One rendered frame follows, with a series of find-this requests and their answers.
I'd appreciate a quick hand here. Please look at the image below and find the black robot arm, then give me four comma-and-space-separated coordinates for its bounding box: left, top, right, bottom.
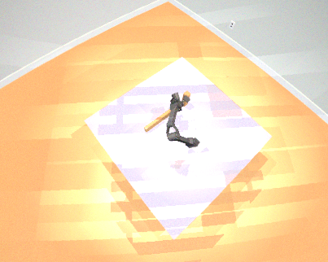
166, 92, 200, 148

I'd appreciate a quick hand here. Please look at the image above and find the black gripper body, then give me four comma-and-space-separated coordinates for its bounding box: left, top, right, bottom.
180, 94, 190, 106

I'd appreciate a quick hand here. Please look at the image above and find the wooden headboard post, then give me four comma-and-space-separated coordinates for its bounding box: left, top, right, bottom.
182, 90, 191, 107

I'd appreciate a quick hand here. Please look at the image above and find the light brown wooden board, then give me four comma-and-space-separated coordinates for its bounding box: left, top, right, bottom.
144, 109, 170, 132

